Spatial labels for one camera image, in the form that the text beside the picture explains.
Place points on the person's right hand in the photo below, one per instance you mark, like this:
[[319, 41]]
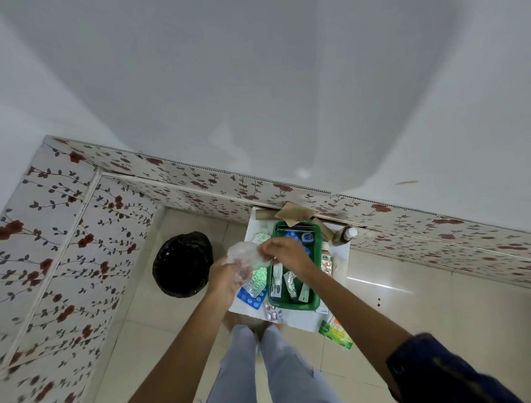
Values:
[[288, 253]]

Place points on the person's left hand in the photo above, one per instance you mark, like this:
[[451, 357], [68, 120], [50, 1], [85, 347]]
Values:
[[224, 282]]

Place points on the person's left fingers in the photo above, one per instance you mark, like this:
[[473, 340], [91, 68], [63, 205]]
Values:
[[244, 274]]

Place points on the person's right fingers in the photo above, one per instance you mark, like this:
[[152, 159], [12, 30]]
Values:
[[269, 248]]

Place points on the clear plastic bag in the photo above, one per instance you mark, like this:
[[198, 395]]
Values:
[[245, 254]]

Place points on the person's left forearm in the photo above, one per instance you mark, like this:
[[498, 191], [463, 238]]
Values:
[[182, 353]]

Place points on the person's right forearm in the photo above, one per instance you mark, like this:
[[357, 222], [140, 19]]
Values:
[[352, 309]]

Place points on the silver green blister pack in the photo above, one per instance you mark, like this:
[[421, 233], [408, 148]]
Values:
[[259, 277]]

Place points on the blue pill blister pack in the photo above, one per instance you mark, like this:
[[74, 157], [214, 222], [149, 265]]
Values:
[[293, 236]]

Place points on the white ointment tube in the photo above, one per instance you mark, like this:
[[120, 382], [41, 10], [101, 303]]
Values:
[[277, 284]]

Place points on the brown cardboard piece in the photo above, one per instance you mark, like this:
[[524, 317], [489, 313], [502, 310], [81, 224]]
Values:
[[295, 214]]

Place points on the crumpled silver ointment tube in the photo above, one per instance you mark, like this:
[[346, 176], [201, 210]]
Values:
[[290, 286]]

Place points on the small red pill blister pack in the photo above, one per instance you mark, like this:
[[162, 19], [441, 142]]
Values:
[[273, 313]]

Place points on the green plastic tray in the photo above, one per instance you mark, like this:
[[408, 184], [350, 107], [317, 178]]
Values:
[[315, 265]]

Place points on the pale green medicine box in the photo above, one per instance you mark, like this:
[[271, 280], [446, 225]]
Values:
[[305, 292]]

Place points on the black lined trash bin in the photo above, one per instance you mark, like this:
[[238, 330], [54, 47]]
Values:
[[182, 265]]

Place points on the brown bottle with white cap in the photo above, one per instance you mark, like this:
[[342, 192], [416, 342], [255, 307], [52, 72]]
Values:
[[346, 235]]

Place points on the light grey trousers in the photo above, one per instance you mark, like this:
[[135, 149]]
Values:
[[269, 369]]

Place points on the green and orange medicine box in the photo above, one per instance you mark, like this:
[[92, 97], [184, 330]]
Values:
[[336, 332]]

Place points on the dark blue sleeve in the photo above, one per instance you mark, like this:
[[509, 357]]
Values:
[[448, 371]]

